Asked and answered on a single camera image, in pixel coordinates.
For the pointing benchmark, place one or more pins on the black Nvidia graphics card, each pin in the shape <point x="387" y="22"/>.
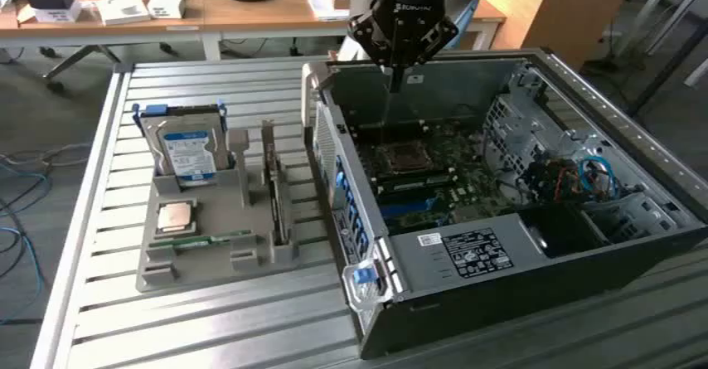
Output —
<point x="276" y="203"/>

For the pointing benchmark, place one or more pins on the white booklet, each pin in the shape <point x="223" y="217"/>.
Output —
<point x="327" y="6"/>

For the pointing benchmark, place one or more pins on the wooden cabinet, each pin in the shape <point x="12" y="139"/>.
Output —
<point x="580" y="12"/>

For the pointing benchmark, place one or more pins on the CPU socket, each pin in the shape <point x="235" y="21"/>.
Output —
<point x="407" y="157"/>

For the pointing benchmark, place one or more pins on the black RAM slot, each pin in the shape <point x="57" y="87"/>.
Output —
<point x="415" y="188"/>
<point x="415" y="177"/>

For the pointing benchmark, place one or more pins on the small white labelled box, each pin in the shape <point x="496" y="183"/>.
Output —
<point x="165" y="7"/>

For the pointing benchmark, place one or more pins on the green motherboard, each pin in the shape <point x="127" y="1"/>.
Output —
<point x="476" y="186"/>

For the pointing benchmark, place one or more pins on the blue expansion slot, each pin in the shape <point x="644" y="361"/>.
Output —
<point x="409" y="209"/>

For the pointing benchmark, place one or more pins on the hard disk with blue carrier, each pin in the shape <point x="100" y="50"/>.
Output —
<point x="188" y="153"/>

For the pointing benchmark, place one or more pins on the flat white box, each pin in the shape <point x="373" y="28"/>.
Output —
<point x="124" y="10"/>

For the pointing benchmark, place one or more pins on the grey printed parts rack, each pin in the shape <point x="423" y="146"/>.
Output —
<point x="221" y="219"/>

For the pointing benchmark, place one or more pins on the black plastic fan shroud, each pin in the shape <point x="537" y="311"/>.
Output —
<point x="564" y="232"/>

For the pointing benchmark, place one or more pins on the grey power supply unit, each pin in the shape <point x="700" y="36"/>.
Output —
<point x="425" y="261"/>

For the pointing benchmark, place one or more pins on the grey metal disk bay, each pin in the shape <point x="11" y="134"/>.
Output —
<point x="625" y="219"/>

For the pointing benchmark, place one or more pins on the open white box black inside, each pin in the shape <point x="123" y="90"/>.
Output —
<point x="55" y="12"/>

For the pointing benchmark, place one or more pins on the silver CPU chip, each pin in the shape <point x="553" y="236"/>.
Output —
<point x="173" y="217"/>

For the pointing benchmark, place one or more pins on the blue case latch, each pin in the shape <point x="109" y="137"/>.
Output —
<point x="365" y="278"/>

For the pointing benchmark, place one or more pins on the green RAM stick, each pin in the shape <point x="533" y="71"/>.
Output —
<point x="188" y="241"/>

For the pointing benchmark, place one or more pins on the black open PC case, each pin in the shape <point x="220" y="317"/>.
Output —
<point x="497" y="302"/>

